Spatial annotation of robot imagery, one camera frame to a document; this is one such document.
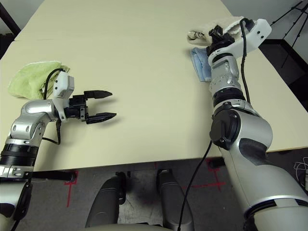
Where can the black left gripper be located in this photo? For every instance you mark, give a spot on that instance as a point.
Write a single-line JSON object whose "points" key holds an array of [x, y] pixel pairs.
{"points": [[77, 108]]}

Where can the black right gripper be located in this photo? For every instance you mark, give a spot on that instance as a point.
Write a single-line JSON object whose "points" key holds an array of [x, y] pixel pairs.
{"points": [[220, 42]]}

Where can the beige towel with white trim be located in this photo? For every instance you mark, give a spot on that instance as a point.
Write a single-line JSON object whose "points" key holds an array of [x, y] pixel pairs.
{"points": [[204, 29]]}

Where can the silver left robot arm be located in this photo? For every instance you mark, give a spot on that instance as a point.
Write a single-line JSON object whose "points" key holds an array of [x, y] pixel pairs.
{"points": [[31, 113]]}

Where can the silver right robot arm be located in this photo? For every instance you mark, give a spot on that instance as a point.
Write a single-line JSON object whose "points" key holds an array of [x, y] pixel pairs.
{"points": [[252, 134]]}

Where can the blue folded towel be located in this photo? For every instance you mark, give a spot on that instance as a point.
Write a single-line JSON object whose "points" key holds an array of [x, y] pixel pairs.
{"points": [[202, 65]]}

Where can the green folded towel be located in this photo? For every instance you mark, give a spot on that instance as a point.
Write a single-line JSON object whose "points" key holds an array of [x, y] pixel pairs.
{"points": [[31, 77]]}

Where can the black tripod stand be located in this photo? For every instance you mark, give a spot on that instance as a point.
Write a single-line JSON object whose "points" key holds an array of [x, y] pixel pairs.
{"points": [[291, 14]]}

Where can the black table foot bar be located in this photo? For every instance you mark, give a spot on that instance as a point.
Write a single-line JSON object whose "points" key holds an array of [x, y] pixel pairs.
{"points": [[55, 175], [215, 163]]}

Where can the grey robot left leg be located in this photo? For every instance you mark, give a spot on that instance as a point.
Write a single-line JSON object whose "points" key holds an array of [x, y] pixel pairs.
{"points": [[106, 202]]}

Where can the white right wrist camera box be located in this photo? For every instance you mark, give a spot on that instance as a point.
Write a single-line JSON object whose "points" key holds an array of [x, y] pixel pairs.
{"points": [[255, 33]]}

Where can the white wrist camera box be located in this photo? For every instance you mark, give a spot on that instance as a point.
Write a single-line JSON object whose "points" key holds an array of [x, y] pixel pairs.
{"points": [[63, 84], [255, 33]]}

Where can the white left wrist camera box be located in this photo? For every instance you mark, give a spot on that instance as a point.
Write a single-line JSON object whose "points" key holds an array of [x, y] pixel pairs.
{"points": [[63, 84]]}

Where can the black low furniture frame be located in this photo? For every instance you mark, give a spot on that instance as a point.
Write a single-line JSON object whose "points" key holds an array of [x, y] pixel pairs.
{"points": [[288, 62]]}

